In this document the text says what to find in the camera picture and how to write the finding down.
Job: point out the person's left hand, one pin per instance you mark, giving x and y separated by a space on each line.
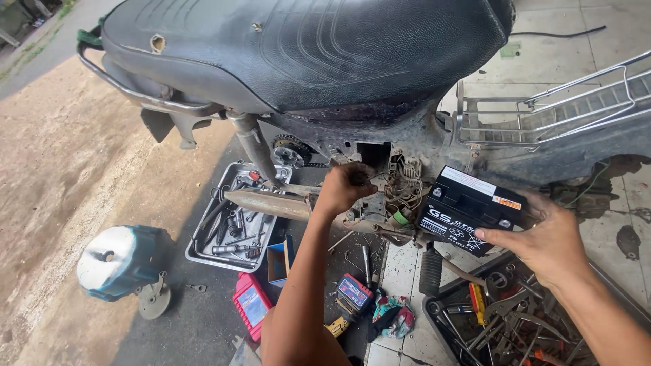
339 190

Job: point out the person's right hand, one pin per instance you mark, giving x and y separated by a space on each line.
552 244

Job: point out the person's left fingers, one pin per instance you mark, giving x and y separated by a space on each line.
363 180

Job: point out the black motorcycle battery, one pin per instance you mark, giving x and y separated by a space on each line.
457 213

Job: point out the tangled wiring harness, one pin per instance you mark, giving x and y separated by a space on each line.
404 188

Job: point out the toothed rear sprocket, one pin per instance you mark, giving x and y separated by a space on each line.
291 152

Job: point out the steel socket extension bar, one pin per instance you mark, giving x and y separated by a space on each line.
367 264

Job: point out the dull metal exhaust muffler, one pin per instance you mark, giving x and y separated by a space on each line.
269 203

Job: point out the black rubber footpeg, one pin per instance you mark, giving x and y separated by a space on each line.
431 272

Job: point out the grey rear shock absorber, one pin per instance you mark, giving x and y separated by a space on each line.
254 145

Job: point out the blue cardboard box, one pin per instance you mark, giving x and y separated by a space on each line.
277 264

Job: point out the colourful crumpled rag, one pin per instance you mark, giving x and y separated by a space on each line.
394 315

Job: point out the heap of sockets and pliers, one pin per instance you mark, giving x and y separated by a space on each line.
234 228

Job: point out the black motorcycle seat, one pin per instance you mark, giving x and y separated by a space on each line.
305 51

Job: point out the dirty grey motorcycle body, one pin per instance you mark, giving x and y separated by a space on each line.
508 152

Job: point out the black plastic tool tray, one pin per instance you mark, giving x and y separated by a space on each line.
437 325

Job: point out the red plastic case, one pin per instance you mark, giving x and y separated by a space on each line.
252 305

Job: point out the silver metal tool tray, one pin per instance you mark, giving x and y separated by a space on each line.
203 256

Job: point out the heap of wrenches and spanners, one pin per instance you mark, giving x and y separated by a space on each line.
513 325

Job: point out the round grey metal plate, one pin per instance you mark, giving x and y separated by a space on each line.
154 300

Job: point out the teal and white engine cover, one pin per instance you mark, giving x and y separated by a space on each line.
119 262

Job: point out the chrome rear grab rail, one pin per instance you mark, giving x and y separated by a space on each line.
147 99

